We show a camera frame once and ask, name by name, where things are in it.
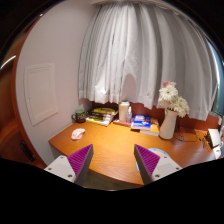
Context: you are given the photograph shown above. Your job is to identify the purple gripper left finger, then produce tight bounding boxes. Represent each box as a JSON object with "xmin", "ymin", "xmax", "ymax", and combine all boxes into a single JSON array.
[{"xmin": 45, "ymin": 144, "xmax": 93, "ymax": 186}]

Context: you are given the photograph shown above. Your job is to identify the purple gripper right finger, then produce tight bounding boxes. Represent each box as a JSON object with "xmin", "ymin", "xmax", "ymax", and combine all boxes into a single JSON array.
[{"xmin": 134, "ymin": 144, "xmax": 181, "ymax": 185}]

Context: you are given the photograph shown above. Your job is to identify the blue round mouse pad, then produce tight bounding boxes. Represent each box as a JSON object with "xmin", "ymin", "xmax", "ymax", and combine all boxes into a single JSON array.
[{"xmin": 136, "ymin": 148, "xmax": 170, "ymax": 173}]

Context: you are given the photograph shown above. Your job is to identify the pink computer mouse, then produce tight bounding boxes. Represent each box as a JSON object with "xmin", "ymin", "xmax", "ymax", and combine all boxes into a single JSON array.
[{"xmin": 71, "ymin": 128, "xmax": 85, "ymax": 140}]

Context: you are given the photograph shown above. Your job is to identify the yellow orange book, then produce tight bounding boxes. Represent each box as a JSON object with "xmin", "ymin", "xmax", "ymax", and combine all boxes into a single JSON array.
[{"xmin": 141, "ymin": 118, "xmax": 159, "ymax": 136}]

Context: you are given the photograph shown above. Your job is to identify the white ceramic vase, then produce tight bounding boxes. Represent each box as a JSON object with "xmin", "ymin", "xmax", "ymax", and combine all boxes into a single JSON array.
[{"xmin": 159, "ymin": 109, "xmax": 177, "ymax": 140}]

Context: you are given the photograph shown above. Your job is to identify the dark green mug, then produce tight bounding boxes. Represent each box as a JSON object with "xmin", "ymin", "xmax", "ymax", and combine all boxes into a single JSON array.
[{"xmin": 71, "ymin": 109, "xmax": 86, "ymax": 123}]

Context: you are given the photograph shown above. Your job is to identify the red flat book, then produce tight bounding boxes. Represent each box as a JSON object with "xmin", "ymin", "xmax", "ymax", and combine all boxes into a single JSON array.
[{"xmin": 113, "ymin": 119, "xmax": 131, "ymax": 127}]

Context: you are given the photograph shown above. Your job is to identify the clear sanitizer bottle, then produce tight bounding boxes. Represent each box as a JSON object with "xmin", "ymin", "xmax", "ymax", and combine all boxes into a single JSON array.
[{"xmin": 126, "ymin": 106, "xmax": 132, "ymax": 123}]

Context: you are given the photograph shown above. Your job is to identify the stack of yellow black books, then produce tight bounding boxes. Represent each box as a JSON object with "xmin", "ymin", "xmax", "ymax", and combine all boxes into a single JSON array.
[{"xmin": 86, "ymin": 107, "xmax": 118, "ymax": 126}]

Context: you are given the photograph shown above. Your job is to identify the wooden door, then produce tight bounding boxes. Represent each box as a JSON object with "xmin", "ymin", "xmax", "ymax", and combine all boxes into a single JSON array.
[{"xmin": 0, "ymin": 23, "xmax": 48, "ymax": 170}]

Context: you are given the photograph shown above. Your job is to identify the white tissue box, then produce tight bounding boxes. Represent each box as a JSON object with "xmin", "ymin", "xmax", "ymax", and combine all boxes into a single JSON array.
[{"xmin": 119, "ymin": 102, "xmax": 130, "ymax": 121}]

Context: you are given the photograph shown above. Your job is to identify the white device at desk edge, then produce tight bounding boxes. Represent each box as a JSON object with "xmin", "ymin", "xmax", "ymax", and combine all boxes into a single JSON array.
[{"xmin": 203, "ymin": 129, "xmax": 222, "ymax": 159}]

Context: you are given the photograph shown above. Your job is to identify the white gerbera flowers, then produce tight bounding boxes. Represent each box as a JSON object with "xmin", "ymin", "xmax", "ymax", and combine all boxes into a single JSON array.
[{"xmin": 158, "ymin": 81, "xmax": 190, "ymax": 118}]

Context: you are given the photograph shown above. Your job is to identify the white pleated curtain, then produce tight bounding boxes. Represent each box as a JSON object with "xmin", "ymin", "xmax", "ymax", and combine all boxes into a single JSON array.
[{"xmin": 78, "ymin": 2, "xmax": 217, "ymax": 120}]

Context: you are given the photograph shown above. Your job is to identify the black cable on desk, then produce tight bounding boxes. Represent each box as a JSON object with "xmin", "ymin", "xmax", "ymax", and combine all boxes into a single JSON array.
[{"xmin": 174, "ymin": 120, "xmax": 208, "ymax": 144}]

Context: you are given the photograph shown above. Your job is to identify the white wall access panel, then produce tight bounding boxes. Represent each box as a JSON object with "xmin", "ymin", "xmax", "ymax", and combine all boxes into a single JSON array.
[{"xmin": 24, "ymin": 63, "xmax": 58, "ymax": 126}]

